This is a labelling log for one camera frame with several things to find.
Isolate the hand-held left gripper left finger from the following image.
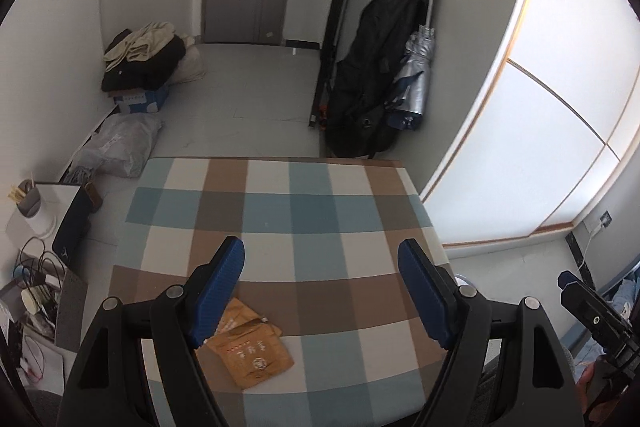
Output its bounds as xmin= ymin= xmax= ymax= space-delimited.
xmin=59 ymin=236 xmax=246 ymax=427

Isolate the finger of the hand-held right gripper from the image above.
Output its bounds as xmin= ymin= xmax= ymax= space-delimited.
xmin=557 ymin=271 xmax=628 ymax=343

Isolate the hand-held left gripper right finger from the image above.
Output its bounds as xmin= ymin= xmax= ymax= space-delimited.
xmin=397 ymin=238 xmax=586 ymax=427

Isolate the small brown paper envelope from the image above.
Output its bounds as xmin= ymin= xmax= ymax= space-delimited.
xmin=214 ymin=297 xmax=262 ymax=335

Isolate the large brown paper envelope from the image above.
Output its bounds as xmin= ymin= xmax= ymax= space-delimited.
xmin=206 ymin=318 xmax=295 ymax=390

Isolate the person's right hand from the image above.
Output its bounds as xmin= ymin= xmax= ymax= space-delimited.
xmin=575 ymin=357 xmax=611 ymax=427

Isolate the checkered cloth table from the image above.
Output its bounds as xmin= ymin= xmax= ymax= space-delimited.
xmin=112 ymin=157 xmax=453 ymax=427

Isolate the frosted glass window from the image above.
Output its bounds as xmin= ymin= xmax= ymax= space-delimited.
xmin=420 ymin=0 xmax=640 ymax=248

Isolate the grey speckled board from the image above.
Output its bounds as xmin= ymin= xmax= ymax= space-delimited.
xmin=54 ymin=272 xmax=88 ymax=353

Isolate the grey plastic bag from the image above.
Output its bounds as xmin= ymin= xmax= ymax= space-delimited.
xmin=75 ymin=113 xmax=163 ymax=179

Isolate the white side table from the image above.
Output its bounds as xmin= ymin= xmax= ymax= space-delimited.
xmin=6 ymin=183 xmax=83 ymax=253

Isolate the paper cup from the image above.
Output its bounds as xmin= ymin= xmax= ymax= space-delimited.
xmin=21 ymin=287 xmax=48 ymax=314

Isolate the grey white utensil holder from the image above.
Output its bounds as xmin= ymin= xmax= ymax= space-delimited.
xmin=7 ymin=174 xmax=58 ymax=238

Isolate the blue cardboard box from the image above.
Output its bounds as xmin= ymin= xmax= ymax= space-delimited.
xmin=110 ymin=85 xmax=171 ymax=115

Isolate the silver folded umbrella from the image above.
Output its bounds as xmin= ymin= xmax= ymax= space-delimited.
xmin=385 ymin=0 xmax=443 ymax=130

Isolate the white cloth bag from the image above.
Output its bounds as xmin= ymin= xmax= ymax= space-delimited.
xmin=170 ymin=34 xmax=207 ymax=85

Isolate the black backpack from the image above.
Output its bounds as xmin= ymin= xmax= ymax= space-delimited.
xmin=325 ymin=0 xmax=438 ymax=159

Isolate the beige clothing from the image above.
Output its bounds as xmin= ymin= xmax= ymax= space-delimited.
xmin=103 ymin=22 xmax=176 ymax=70

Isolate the white charging cable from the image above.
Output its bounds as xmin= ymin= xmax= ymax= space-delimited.
xmin=575 ymin=226 xmax=602 ymax=274

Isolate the black cable bundle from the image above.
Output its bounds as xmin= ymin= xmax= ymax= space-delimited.
xmin=15 ymin=237 xmax=67 ymax=290

